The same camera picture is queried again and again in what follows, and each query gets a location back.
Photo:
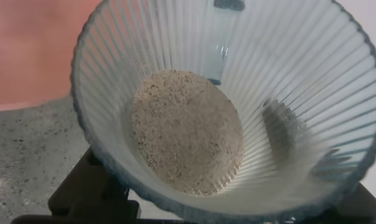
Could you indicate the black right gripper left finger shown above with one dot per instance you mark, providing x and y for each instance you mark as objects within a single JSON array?
[{"x": 88, "y": 193}]

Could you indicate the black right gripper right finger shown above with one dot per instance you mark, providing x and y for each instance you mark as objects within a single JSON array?
[{"x": 362, "y": 211}]

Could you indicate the beige speckled powder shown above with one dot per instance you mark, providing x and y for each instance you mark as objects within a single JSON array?
[{"x": 188, "y": 133}]

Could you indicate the ribbed clear glass cup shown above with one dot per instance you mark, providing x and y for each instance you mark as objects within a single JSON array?
[{"x": 315, "y": 77}]

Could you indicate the pink ribbed bowl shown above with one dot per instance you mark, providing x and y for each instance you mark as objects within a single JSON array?
[{"x": 29, "y": 53}]

